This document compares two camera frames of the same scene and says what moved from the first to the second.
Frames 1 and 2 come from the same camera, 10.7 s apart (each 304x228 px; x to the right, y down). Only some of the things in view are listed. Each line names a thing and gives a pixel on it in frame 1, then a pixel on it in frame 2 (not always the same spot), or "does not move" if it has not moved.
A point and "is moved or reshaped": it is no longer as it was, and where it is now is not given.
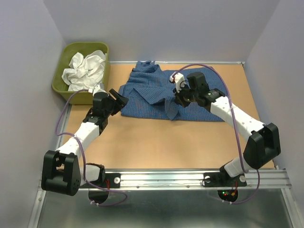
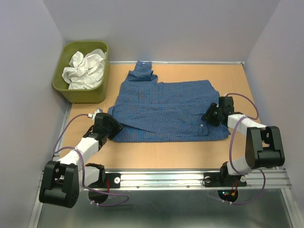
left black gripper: [119, 103] → [116, 126]
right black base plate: [222, 179] does not move
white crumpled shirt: [85, 73] does not move
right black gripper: [178, 98] → [207, 114]
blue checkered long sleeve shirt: [150, 94] is moved or reshaped
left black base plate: [109, 180] does not move
